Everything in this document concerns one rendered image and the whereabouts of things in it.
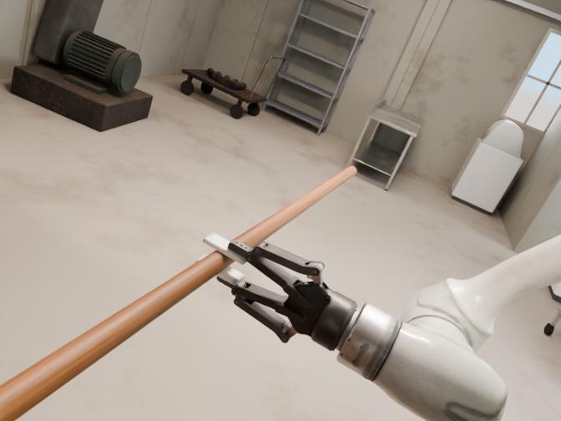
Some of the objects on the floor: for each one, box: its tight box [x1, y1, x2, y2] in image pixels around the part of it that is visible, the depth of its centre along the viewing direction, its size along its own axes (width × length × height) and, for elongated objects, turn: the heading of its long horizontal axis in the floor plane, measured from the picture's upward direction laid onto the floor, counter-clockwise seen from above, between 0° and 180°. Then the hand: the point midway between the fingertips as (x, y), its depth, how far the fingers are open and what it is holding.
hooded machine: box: [452, 119, 523, 215], centre depth 670 cm, size 63×53×124 cm
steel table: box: [346, 99, 423, 191], centre depth 652 cm, size 63×165×85 cm, turn 122°
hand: (223, 258), depth 70 cm, fingers closed on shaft, 3 cm apart
